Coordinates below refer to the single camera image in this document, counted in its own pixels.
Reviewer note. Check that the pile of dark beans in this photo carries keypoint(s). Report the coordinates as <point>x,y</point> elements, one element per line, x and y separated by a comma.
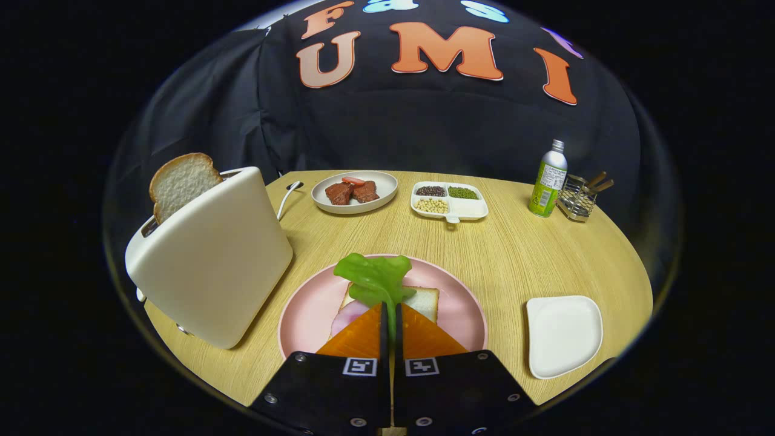
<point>430,191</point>

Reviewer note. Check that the white round plate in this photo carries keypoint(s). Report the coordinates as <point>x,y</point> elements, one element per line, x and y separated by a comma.
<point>382,183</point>

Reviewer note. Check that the white square plate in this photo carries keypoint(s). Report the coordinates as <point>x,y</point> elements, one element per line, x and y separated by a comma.
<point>563,336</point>

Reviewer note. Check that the toasted bread slice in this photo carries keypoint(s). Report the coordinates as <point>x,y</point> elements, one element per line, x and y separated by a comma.
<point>181,181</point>

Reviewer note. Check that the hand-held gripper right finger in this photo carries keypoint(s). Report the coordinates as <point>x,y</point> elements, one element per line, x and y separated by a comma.
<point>454,387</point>

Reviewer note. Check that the white sandwich bread slice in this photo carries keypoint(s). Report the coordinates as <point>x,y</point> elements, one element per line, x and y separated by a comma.
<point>425,301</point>

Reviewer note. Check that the pile of yellow soybeans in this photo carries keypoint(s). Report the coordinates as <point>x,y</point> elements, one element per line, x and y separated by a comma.
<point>431,206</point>

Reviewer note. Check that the pile of green beans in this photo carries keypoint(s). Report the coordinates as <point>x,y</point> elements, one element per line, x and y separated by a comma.
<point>462,192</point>

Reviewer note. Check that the brown meat piece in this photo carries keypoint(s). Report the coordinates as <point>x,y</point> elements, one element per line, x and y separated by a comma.
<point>339,194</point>
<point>366,192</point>

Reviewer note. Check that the red sausage slice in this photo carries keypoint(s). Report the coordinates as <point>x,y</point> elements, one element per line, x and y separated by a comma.
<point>353,180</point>

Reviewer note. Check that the pink ham slice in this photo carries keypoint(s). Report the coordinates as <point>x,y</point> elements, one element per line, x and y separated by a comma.
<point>348,317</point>

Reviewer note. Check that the black backdrop cloth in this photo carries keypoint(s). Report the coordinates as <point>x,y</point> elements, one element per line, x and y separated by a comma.
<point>424,133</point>

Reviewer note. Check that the silver bottle with green label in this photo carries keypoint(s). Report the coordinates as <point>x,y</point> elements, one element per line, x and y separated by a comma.
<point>548,184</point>

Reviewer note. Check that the pink round plate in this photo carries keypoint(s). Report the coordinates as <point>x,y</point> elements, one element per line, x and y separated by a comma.
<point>309,309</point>

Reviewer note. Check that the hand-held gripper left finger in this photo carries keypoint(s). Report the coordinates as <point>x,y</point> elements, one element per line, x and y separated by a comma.
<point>327,387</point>

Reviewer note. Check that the white toaster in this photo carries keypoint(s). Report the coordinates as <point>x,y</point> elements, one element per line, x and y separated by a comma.
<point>218,266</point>

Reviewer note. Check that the green lettuce leaf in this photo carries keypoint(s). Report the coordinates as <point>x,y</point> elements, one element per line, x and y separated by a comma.
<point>375,278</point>

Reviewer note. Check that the white divided dish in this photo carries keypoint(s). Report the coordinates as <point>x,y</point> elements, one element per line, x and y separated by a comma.
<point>469,209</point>

